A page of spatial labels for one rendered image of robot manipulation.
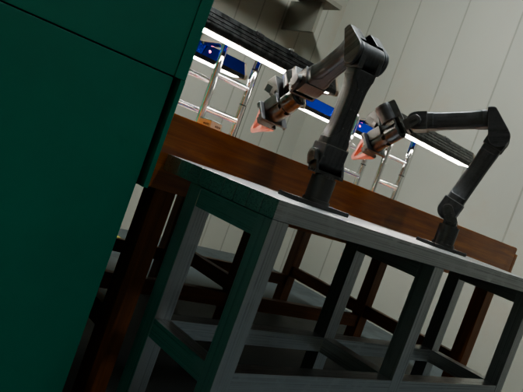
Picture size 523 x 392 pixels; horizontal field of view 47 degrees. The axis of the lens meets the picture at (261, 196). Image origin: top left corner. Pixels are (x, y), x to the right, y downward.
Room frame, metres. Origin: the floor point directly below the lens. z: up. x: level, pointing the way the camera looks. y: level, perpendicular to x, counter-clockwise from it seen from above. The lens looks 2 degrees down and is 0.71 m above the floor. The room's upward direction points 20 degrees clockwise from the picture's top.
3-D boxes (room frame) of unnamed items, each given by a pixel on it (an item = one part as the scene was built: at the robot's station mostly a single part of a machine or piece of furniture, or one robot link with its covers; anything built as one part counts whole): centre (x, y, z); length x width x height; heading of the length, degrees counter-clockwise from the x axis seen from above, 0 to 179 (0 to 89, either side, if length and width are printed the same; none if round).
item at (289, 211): (1.86, -0.19, 0.65); 1.20 x 0.90 x 0.04; 131
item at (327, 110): (3.02, -0.25, 1.08); 0.62 x 0.08 x 0.07; 130
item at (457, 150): (2.59, -0.61, 1.08); 0.62 x 0.08 x 0.07; 130
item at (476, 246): (2.04, -0.38, 0.67); 1.81 x 0.12 x 0.19; 130
